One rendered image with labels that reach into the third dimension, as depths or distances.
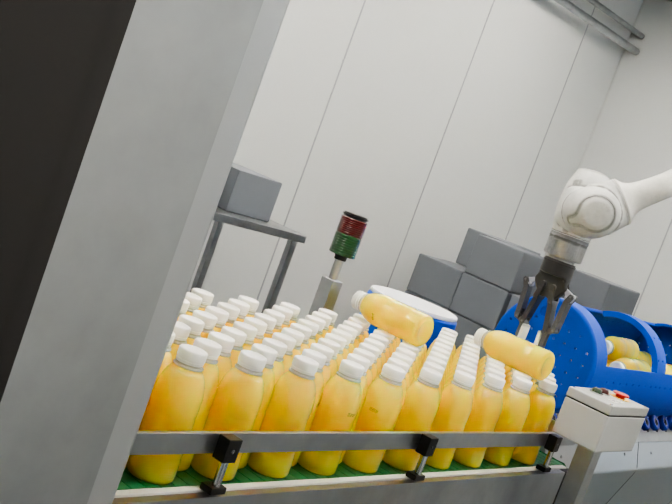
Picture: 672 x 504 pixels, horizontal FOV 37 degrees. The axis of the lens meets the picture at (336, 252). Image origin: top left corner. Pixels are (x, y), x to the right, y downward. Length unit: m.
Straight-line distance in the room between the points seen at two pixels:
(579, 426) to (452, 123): 5.31
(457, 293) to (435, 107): 1.38
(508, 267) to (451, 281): 0.44
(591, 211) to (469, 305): 4.35
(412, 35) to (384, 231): 1.35
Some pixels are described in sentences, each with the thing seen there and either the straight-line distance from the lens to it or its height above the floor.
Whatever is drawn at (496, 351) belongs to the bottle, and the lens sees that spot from 2.20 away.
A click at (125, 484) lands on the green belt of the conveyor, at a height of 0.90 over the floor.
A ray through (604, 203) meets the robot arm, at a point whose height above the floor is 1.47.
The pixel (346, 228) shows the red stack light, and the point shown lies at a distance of 2.31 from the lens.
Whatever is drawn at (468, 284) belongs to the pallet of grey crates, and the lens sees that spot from 6.46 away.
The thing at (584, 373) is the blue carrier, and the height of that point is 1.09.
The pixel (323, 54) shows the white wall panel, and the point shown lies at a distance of 6.29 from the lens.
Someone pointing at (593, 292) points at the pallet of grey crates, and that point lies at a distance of 6.45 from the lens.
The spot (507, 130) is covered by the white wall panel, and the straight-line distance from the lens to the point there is 7.76.
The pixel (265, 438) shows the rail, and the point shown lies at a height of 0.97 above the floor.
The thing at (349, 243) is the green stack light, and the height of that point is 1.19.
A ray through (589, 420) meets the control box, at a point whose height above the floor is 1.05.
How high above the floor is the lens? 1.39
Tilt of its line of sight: 6 degrees down
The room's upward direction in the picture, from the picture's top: 20 degrees clockwise
